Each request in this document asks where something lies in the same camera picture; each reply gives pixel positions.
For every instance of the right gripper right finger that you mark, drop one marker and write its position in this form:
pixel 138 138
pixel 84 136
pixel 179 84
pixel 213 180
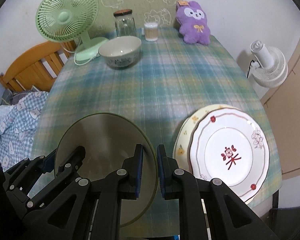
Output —
pixel 207 209

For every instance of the cotton swab container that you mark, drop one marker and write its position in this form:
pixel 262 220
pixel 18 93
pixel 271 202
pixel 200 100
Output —
pixel 151 31

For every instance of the blue checkered blanket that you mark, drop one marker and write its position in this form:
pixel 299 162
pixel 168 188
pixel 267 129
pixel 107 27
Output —
pixel 18 124

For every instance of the green patterned wall mat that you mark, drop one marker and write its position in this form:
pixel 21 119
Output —
pixel 160 11

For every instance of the glass jar red lid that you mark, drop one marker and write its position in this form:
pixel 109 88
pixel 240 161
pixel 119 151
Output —
pixel 124 23

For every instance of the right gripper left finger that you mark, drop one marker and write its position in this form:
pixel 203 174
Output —
pixel 85 209

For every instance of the grey ceramic bowl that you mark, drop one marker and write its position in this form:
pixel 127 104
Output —
pixel 108 140
pixel 121 52

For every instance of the plaid green tablecloth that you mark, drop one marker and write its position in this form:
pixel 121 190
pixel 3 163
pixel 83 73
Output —
pixel 168 84

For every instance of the beige wooden door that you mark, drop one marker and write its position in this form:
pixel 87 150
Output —
pixel 282 106

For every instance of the white plate red pattern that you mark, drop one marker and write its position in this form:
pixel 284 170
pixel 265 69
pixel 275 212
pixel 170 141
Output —
pixel 229 144

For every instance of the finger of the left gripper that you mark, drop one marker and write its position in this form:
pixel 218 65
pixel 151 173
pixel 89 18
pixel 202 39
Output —
pixel 28 169

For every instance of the cream plate yellow flowers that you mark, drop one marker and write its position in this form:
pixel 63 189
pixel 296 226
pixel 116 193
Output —
pixel 183 139

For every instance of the green desk fan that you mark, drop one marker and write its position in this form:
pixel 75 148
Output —
pixel 65 20

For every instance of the white clip fan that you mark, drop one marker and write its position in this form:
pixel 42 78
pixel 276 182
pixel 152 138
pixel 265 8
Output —
pixel 269 69

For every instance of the purple plush bunny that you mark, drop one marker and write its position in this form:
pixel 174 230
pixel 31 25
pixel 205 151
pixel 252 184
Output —
pixel 193 23

